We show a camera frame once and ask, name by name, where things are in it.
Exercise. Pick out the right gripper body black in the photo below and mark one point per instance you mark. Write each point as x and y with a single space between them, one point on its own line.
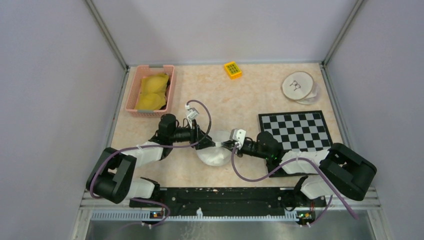
249 148

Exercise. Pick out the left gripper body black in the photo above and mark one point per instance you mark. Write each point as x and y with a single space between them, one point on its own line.
191 134

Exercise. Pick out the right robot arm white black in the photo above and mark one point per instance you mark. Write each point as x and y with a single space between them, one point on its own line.
338 170

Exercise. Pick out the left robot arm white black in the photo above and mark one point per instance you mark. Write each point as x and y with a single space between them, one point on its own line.
112 176

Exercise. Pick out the yellow bra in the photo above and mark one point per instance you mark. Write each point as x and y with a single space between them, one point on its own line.
152 94

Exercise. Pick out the black white checkerboard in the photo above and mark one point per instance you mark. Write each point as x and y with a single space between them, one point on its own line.
305 131

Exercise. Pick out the pink plastic basket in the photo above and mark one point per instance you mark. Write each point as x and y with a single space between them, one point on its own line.
141 72

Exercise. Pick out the yellow toy brick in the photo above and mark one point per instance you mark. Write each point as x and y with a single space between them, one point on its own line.
233 71

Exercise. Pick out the round translucent disc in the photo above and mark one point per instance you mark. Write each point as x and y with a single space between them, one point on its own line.
313 97

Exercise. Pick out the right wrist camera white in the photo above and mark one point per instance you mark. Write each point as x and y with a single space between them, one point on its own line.
238 135

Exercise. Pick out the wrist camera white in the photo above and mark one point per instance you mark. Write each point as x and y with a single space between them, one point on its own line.
238 135
191 113

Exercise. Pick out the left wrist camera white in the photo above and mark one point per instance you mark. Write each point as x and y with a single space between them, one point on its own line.
191 113

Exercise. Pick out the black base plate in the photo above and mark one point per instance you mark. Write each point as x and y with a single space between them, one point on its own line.
230 201

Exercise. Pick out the aluminium front rail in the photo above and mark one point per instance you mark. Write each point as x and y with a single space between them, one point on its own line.
155 212

